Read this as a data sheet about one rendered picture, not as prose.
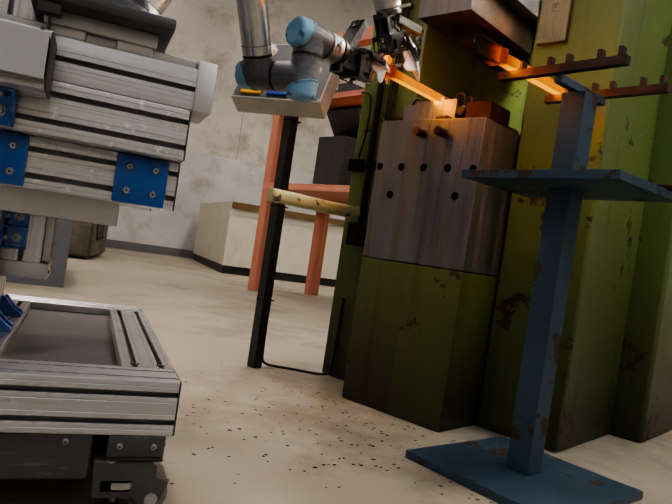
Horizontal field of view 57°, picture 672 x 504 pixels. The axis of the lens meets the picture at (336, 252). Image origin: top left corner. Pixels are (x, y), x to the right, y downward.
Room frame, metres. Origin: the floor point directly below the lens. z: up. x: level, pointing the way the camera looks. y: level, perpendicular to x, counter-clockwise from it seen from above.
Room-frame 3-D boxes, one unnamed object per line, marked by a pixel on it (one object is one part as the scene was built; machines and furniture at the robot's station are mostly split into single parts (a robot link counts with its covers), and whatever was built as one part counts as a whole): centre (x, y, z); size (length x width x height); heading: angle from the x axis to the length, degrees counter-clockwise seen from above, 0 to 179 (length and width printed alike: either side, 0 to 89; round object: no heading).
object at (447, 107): (2.13, -0.37, 0.96); 0.42 x 0.20 x 0.09; 138
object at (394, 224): (2.10, -0.42, 0.69); 0.56 x 0.38 x 0.45; 138
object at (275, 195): (2.14, 0.09, 0.62); 0.44 x 0.05 x 0.05; 138
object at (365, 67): (1.66, 0.04, 0.98); 0.12 x 0.08 x 0.09; 138
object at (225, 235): (8.41, 0.84, 0.42); 2.20 x 1.78 x 0.83; 22
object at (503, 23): (2.13, -0.37, 1.32); 0.42 x 0.20 x 0.10; 138
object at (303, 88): (1.54, 0.16, 0.89); 0.11 x 0.08 x 0.11; 68
